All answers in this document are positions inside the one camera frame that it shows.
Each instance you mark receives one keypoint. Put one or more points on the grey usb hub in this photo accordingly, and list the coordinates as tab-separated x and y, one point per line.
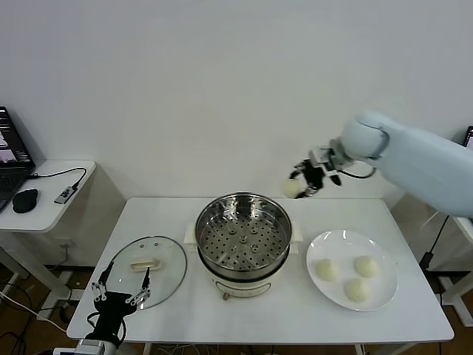
65	194

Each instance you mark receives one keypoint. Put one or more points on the black laptop beside label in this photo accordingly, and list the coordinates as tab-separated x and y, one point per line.
469	138

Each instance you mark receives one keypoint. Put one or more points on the black laptop beside mouse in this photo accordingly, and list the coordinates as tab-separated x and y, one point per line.
11	148

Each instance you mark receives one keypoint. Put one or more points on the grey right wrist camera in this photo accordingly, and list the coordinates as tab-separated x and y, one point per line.
330	157

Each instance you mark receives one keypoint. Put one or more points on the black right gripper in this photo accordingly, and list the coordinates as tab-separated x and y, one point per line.
315	177

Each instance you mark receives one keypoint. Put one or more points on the white table leg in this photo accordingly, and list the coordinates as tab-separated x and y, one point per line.
146	349
358	350

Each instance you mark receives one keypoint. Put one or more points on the light blue right robot arm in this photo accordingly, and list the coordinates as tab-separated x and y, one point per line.
425	166

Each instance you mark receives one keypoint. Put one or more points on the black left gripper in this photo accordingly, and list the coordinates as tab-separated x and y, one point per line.
111	312

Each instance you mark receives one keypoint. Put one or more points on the black computer mouse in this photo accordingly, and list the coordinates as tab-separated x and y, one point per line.
25	201

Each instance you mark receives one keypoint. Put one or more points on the white wall socket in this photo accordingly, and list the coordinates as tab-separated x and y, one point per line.
66	245

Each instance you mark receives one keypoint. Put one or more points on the white side table with mouse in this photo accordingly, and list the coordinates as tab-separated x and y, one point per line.
55	214

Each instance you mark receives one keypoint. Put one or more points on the grey round floor object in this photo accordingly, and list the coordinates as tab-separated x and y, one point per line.
67	314

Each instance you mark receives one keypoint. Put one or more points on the white steamed baozi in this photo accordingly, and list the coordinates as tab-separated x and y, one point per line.
327	269
291	188
357	290
366	266

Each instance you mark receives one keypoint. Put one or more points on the white round plate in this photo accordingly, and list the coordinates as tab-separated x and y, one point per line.
325	247

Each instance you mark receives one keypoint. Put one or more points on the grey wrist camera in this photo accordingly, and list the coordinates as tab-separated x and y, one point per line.
94	347
330	157

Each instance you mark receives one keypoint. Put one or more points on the perforated steel steamer basket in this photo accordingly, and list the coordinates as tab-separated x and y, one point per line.
275	218

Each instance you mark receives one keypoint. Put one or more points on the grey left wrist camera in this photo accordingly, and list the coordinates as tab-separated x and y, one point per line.
94	347

